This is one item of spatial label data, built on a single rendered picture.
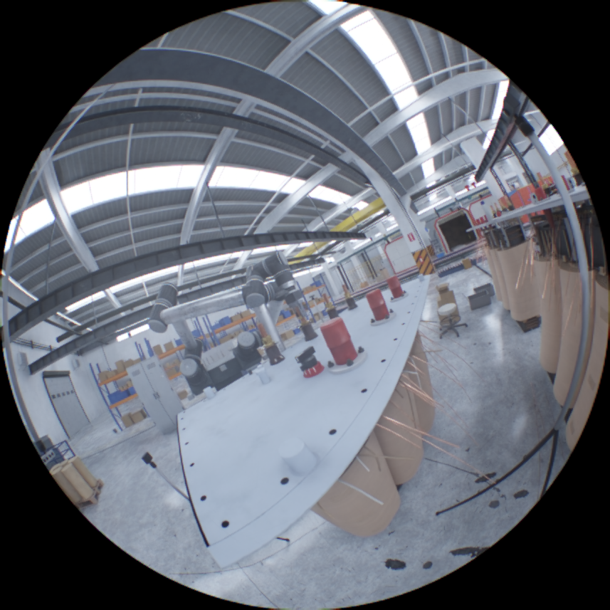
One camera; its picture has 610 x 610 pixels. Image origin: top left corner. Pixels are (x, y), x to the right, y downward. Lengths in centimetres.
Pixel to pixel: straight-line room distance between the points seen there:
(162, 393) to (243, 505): 505
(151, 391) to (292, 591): 484
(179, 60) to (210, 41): 536
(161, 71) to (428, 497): 479
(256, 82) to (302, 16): 651
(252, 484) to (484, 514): 151
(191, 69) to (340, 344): 332
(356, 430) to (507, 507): 151
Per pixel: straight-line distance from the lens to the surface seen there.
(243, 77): 335
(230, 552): 29
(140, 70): 322
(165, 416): 543
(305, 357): 55
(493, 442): 187
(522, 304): 289
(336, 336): 48
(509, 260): 272
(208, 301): 106
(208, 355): 560
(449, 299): 385
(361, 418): 33
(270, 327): 127
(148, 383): 531
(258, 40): 887
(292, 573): 178
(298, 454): 26
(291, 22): 935
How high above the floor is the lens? 158
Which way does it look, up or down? 1 degrees down
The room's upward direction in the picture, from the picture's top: 25 degrees counter-clockwise
